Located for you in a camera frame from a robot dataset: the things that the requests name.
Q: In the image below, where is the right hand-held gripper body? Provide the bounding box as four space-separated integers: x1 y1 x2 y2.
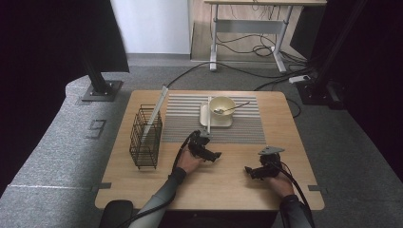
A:
258 145 286 180

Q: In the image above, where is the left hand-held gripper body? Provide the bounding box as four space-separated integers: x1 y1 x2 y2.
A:
187 129 213 158

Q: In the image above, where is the white stick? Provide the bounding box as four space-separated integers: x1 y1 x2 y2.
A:
139 85 169 143
206 96 213 136

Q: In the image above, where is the cream square plate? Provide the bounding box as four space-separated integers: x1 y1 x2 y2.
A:
199 102 234 128

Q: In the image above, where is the black wire basket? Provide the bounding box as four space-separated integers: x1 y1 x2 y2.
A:
127 104 163 170

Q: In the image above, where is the person's left hand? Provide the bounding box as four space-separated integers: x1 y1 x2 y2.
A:
175 146 203 175

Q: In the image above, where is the person's right hand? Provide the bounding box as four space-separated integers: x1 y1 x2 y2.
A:
264 173 295 199

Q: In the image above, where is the grey striped placemat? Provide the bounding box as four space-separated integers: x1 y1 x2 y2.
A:
161 93 267 145

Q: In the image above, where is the cream bowl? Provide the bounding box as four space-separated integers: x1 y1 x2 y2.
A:
208 96 237 121

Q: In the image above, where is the metal spoon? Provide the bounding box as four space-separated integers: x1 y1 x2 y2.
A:
213 101 251 115

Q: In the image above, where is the black metal stand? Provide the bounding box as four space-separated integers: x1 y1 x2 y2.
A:
80 50 124 103
296 0 369 110

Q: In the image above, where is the white power strip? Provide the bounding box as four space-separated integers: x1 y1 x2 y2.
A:
288 74 312 85

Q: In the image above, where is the black padded chair part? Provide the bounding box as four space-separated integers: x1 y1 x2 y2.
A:
98 199 134 228

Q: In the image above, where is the black curtain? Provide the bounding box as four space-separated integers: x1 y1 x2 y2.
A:
0 0 130 191
289 0 403 181

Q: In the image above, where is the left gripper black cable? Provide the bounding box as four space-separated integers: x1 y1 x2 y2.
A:
115 131 199 228

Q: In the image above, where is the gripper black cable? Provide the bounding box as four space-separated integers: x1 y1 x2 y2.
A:
115 131 199 228
272 161 315 222

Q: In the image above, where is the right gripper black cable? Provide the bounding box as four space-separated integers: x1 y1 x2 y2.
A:
272 161 315 222

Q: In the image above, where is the looped black floor cable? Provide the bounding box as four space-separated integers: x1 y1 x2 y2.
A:
286 98 302 119

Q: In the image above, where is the long black floor cable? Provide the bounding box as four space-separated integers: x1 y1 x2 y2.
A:
165 61 315 89

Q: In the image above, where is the tangle of black cables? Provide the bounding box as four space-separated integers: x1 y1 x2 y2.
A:
215 31 307 65

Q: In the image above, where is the white frame desk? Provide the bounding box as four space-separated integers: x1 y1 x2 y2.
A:
202 0 327 74

